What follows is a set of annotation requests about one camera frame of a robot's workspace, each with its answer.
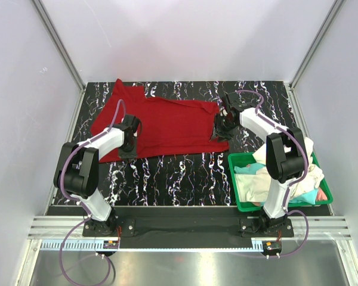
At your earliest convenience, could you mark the pink t shirt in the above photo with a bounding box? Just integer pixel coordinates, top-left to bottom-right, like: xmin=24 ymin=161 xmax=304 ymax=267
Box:
xmin=316 ymin=188 xmax=328 ymax=202

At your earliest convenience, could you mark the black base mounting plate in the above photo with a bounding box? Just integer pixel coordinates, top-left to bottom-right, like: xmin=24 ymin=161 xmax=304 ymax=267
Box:
xmin=82 ymin=206 xmax=294 ymax=250

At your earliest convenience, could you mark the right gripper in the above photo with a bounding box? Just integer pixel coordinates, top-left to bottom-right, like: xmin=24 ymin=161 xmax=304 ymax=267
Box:
xmin=209 ymin=113 xmax=237 ymax=144

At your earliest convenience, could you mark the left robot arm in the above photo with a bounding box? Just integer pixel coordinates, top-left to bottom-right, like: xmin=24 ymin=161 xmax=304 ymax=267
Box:
xmin=53 ymin=114 xmax=141 ymax=236

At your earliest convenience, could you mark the teal t shirt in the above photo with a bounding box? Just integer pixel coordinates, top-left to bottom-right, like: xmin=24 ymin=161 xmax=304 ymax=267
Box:
xmin=233 ymin=163 xmax=319 ymax=206

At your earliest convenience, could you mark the cream white t shirt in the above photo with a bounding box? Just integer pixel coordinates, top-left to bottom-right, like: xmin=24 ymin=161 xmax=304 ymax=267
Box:
xmin=235 ymin=136 xmax=325 ymax=204

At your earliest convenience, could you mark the left aluminium frame post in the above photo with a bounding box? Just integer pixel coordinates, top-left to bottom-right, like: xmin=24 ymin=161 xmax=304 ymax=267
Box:
xmin=29 ymin=0 xmax=87 ymax=94

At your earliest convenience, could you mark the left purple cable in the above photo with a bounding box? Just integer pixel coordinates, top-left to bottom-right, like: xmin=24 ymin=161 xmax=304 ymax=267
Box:
xmin=58 ymin=99 xmax=126 ymax=284

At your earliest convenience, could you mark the right controller box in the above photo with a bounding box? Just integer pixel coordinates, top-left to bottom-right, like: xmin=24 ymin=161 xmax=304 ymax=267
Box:
xmin=264 ymin=241 xmax=282 ymax=253

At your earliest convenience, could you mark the controller box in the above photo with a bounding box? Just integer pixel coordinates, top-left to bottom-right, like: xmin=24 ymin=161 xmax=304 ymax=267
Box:
xmin=103 ymin=240 xmax=119 ymax=250
xmin=264 ymin=241 xmax=282 ymax=253

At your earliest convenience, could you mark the aluminium frame post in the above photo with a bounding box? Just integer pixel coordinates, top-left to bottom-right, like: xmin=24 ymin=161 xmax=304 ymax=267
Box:
xmin=289 ymin=0 xmax=347 ymax=90
xmin=29 ymin=0 xmax=87 ymax=94

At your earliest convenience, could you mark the red t shirt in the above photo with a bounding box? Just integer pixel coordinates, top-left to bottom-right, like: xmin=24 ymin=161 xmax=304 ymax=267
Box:
xmin=90 ymin=80 xmax=229 ymax=158

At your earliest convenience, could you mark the right aluminium frame post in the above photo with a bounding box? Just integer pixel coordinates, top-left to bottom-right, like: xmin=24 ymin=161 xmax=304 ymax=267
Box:
xmin=289 ymin=0 xmax=347 ymax=90

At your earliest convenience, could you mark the left controller box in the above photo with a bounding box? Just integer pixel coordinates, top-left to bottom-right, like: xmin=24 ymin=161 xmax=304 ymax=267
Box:
xmin=103 ymin=240 xmax=119 ymax=250

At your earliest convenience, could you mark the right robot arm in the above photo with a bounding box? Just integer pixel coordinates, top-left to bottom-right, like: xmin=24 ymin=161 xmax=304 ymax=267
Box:
xmin=211 ymin=91 xmax=308 ymax=236

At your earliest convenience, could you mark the grey slotted cable duct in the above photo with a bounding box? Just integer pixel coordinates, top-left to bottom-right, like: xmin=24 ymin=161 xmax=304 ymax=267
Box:
xmin=40 ymin=240 xmax=265 ymax=253

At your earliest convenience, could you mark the aluminium front rail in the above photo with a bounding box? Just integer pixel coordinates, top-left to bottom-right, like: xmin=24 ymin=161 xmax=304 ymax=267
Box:
xmin=27 ymin=216 xmax=351 ymax=240

